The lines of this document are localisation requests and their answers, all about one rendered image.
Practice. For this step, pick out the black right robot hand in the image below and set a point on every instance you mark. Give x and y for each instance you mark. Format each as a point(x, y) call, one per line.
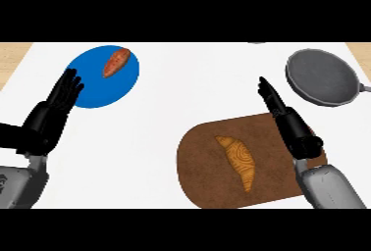
point(295, 130)

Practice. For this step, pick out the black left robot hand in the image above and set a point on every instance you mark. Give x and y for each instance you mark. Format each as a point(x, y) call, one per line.
point(47, 121)

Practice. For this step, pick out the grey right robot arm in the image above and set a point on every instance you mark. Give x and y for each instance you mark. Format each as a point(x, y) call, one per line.
point(329, 186)

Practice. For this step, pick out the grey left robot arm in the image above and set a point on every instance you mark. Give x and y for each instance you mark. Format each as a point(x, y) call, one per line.
point(21, 183)

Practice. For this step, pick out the golden croissant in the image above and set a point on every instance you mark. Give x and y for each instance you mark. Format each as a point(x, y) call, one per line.
point(240, 160)

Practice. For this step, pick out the grey frying pan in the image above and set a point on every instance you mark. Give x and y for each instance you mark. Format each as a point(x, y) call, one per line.
point(322, 76)

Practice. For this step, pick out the brown wooden cutting board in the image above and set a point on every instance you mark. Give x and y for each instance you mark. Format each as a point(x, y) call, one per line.
point(218, 170)

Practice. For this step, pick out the blue oval plate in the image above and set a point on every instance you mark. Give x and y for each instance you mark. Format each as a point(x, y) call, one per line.
point(107, 76)

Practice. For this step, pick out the orange sweet potato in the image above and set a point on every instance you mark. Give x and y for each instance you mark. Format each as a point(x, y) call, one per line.
point(116, 62)

